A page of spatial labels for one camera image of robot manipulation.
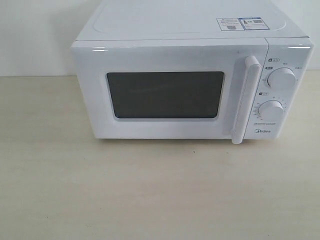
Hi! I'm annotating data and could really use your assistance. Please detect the lower white control knob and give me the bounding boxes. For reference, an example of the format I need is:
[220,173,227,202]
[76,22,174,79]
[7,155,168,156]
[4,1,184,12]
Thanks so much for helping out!
[258,100,284,122]

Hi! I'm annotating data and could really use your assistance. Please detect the white microwave door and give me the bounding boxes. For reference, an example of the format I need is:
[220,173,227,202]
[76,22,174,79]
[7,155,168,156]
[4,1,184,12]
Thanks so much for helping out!
[71,38,269,144]

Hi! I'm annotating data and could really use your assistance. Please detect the upper white control knob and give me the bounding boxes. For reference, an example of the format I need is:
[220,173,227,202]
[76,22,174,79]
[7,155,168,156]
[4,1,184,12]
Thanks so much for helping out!
[267,67,297,90]

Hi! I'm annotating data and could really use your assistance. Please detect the white microwave oven body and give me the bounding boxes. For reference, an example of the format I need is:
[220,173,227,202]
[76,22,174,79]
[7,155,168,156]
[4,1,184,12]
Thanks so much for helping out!
[73,0,314,140]

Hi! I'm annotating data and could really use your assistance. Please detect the white control knob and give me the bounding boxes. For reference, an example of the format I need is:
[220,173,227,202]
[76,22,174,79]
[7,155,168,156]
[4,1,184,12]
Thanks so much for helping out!
[267,67,297,90]
[258,100,284,122]

